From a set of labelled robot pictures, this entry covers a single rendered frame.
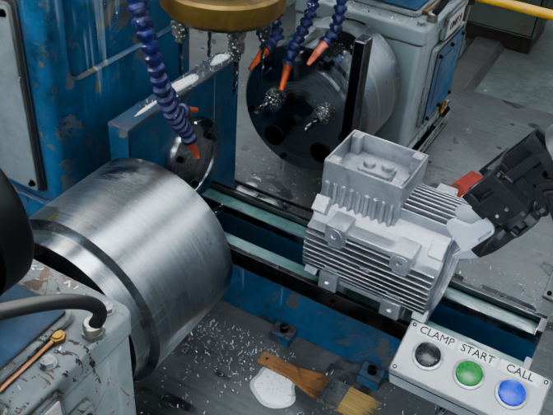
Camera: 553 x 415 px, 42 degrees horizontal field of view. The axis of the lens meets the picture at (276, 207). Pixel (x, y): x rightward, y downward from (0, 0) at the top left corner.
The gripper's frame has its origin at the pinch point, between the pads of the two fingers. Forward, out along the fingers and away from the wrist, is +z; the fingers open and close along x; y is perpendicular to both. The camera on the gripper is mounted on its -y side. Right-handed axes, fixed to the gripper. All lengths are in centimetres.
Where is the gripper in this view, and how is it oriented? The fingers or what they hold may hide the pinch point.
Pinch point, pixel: (465, 254)
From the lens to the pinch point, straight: 99.3
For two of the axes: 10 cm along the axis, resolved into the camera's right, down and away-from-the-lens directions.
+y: -7.2, -7.0, 0.1
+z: -4.9, 5.1, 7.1
